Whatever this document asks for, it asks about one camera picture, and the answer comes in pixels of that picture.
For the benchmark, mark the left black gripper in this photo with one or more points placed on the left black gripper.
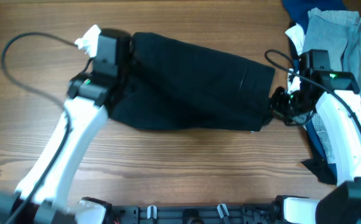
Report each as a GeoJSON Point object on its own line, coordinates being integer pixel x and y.
{"type": "Point", "coordinates": [129, 60]}

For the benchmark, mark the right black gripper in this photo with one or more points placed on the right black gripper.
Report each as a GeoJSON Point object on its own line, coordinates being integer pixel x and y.
{"type": "Point", "coordinates": [281, 101]}

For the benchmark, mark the black shorts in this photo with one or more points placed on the black shorts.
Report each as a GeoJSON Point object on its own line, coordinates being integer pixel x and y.
{"type": "Point", "coordinates": [176, 85]}

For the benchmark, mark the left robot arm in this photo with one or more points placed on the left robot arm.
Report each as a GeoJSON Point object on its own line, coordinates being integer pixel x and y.
{"type": "Point", "coordinates": [41, 196]}

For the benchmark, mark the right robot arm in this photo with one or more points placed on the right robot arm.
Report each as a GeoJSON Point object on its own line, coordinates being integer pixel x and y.
{"type": "Point", "coordinates": [335, 98]}

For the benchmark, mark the blue garment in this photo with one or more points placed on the blue garment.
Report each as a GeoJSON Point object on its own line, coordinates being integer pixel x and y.
{"type": "Point", "coordinates": [297, 10]}

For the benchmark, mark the right grey rail clip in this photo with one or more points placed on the right grey rail clip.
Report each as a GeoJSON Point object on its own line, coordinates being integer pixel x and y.
{"type": "Point", "coordinates": [223, 213]}

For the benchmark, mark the grey rail clip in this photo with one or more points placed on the grey rail clip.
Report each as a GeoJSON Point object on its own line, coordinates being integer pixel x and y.
{"type": "Point", "coordinates": [223, 213]}
{"type": "Point", "coordinates": [152, 212]}

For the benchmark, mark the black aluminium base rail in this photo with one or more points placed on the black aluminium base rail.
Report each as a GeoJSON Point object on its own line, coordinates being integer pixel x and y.
{"type": "Point", "coordinates": [238, 214]}

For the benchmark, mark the left grey rail clip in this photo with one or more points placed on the left grey rail clip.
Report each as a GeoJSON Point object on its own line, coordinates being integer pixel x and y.
{"type": "Point", "coordinates": [152, 212]}

